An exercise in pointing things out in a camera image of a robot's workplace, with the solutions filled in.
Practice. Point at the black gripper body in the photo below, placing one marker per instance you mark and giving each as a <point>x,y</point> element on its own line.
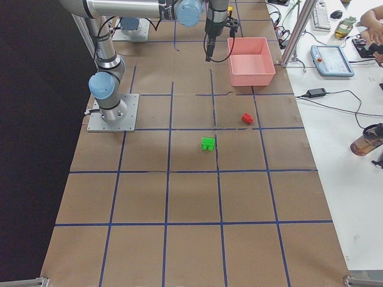
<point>214,27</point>

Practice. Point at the brown water bottle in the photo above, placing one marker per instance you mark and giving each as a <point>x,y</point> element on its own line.
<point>370,139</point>

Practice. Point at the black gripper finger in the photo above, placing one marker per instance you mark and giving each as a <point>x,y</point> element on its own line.
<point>210,46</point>

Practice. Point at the person hand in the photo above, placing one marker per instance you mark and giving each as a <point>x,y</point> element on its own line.
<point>373,33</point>

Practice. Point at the aluminium frame post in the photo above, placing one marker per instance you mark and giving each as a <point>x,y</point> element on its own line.
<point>296,33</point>

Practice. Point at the black computer mouse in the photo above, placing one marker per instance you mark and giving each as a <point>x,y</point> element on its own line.
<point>336,14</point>

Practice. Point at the green yellow figurine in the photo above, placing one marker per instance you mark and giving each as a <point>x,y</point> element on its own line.
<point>344,27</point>

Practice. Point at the teach pendant tablet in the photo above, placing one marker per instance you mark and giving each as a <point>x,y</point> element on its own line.
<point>330,61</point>

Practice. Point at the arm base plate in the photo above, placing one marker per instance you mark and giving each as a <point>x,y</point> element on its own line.
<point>130,29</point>
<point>122,118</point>

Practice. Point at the red toy block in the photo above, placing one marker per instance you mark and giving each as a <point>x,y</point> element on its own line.
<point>247,119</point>

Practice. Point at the pink plastic box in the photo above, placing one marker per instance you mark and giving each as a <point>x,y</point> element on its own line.
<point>250,62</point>

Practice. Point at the white keyboard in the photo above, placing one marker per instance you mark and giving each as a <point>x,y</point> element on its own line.
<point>320,17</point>

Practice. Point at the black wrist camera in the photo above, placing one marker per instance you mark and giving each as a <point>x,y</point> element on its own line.
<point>233,25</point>

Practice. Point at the black power adapter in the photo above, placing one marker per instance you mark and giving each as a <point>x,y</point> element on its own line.
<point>316,92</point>

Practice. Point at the green toy block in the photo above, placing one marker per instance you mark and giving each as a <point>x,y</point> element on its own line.
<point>208,144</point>

